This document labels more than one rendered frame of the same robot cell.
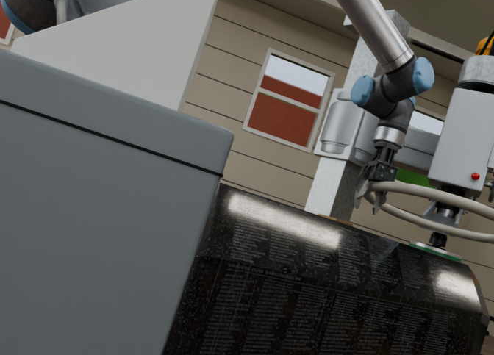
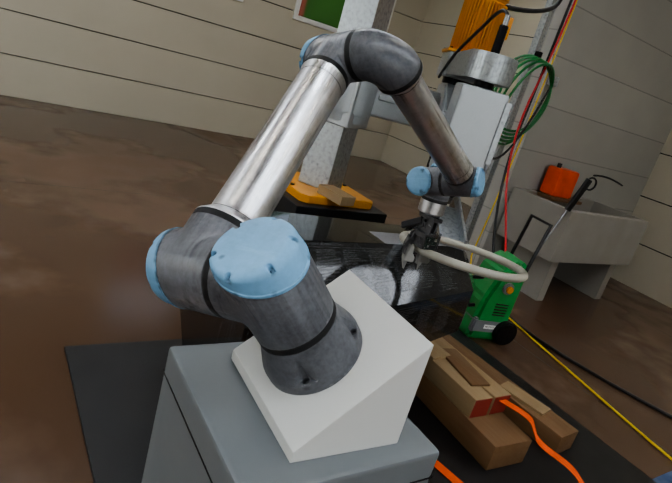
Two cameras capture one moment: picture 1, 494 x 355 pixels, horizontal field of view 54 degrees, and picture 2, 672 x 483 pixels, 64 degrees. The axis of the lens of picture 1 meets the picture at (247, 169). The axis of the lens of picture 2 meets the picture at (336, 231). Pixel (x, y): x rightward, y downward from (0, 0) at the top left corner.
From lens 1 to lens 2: 0.96 m
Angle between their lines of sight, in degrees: 33
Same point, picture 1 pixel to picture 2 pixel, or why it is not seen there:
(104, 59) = (353, 435)
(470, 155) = (471, 152)
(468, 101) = (474, 98)
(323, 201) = (321, 166)
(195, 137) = (419, 467)
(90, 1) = (317, 369)
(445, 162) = not seen: hidden behind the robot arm
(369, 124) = (367, 88)
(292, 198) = (226, 59)
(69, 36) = (330, 433)
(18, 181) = not seen: outside the picture
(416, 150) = not seen: hidden behind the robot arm
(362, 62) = (357, 9)
